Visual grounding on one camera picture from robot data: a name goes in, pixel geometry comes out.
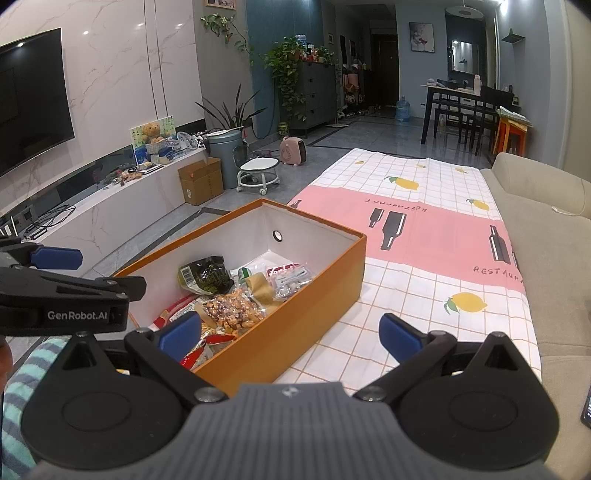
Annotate shoe rack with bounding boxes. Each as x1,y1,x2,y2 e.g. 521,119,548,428
339,65,370,116

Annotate dark dining table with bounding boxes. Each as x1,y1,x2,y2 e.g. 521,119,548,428
420,82,509,146

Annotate teddy bear picture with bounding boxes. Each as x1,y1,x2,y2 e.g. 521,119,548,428
129,115,176,167

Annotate grey drawer cabinet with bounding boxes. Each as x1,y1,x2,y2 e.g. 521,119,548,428
295,60,338,134

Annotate long-leaf potted plant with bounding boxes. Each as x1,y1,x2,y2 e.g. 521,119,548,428
196,83,269,139

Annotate black television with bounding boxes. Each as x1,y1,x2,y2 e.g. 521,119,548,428
0,28,75,178

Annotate orange stool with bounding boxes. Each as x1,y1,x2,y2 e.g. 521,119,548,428
493,115,529,158

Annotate grey trash bin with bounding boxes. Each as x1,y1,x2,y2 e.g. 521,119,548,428
205,129,244,190

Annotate hanging vine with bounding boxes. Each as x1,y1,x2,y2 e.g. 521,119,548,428
201,14,254,65

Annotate orange cardboard storage box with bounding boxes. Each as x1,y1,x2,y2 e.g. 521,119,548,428
113,198,367,398

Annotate white rolling stool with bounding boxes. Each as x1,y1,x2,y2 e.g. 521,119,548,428
236,157,281,195

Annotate wall picture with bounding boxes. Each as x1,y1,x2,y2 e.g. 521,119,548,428
409,22,435,52

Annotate white marble television console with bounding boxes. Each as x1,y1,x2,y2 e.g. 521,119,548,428
0,143,208,296

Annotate pile of small trinkets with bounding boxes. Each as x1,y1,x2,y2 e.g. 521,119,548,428
111,166,145,186

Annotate clear mixed nut packet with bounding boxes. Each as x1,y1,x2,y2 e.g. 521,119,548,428
201,272,282,340

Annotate person's striped left leg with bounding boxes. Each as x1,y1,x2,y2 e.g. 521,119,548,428
2,337,70,467

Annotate round pendant lamp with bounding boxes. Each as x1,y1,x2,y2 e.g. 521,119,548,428
445,4,485,19

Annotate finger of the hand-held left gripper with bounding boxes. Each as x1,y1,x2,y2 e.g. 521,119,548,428
0,237,84,271
0,267,147,303

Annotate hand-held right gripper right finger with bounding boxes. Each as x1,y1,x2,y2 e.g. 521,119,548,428
353,313,539,402

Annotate row of small ornaments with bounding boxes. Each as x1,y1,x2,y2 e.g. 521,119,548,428
295,34,340,65

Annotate stack of papers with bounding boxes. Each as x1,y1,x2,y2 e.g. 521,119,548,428
498,106,532,125

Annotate black snack packet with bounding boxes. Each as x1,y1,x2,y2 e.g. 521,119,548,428
178,256,234,296

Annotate dark dining chair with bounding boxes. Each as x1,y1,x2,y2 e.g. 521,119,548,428
462,85,515,155

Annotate black cables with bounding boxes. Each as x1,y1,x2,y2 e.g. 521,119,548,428
18,203,77,241

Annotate blue white storage basket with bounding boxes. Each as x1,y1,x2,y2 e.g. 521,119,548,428
147,138,183,163

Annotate brown cardboard box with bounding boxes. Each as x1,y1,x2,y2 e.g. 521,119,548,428
178,157,225,206

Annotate pink heater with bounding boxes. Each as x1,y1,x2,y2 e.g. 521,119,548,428
279,136,309,167

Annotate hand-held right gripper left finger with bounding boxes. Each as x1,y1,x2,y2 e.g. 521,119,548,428
44,311,232,407

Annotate clear white-ball snack packet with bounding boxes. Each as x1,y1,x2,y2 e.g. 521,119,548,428
265,261,317,301

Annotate leafy climbing potted plant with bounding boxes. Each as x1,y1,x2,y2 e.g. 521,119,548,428
265,37,308,123

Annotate beige sofa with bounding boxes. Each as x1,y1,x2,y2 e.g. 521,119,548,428
478,152,591,480

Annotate dark door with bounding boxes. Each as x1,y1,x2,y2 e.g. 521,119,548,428
372,32,400,109

